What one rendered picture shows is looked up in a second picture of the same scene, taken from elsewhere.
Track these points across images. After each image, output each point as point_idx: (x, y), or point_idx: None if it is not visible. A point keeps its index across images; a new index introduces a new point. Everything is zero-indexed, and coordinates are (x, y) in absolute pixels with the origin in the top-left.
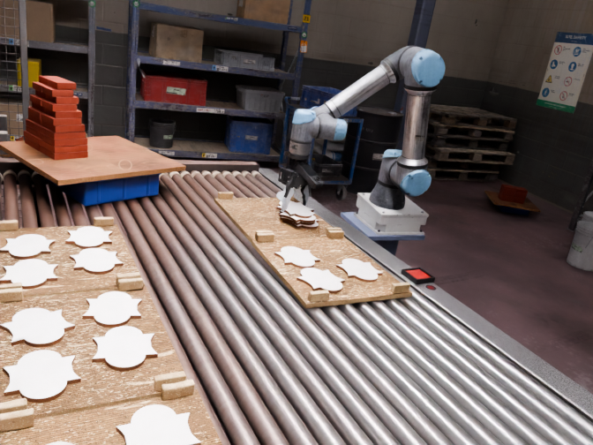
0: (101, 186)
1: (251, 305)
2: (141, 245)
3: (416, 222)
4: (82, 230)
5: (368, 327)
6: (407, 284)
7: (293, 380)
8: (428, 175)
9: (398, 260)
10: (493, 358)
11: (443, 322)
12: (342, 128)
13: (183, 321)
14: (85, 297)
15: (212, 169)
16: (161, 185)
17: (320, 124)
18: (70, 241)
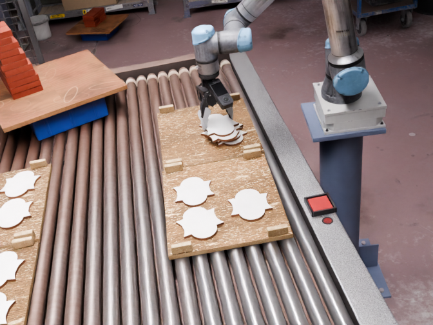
0: (49, 121)
1: (122, 257)
2: (64, 186)
3: (372, 116)
4: (17, 177)
5: (220, 282)
6: (283, 227)
7: None
8: (362, 71)
9: (314, 180)
10: (338, 324)
11: (312, 271)
12: (245, 40)
13: (53, 280)
14: None
15: (179, 66)
16: (118, 100)
17: (219, 41)
18: (2, 191)
